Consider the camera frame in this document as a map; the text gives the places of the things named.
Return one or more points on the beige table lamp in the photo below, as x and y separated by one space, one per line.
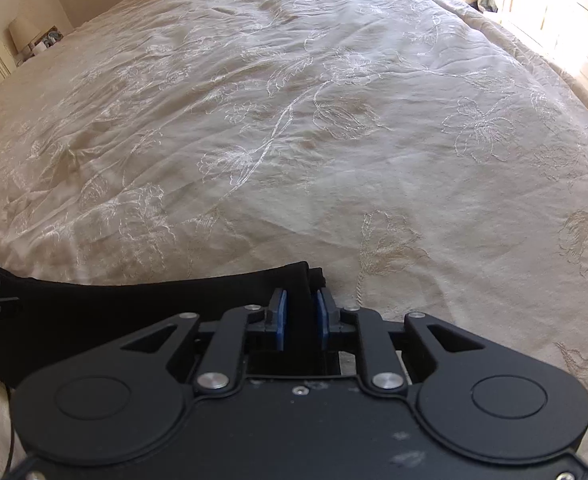
24 34

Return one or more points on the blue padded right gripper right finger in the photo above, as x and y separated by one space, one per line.
330 320

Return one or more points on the black pants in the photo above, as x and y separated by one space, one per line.
42 323

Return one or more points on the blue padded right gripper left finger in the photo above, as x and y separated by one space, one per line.
276 317

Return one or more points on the cream embroidered bedspread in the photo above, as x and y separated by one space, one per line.
411 149

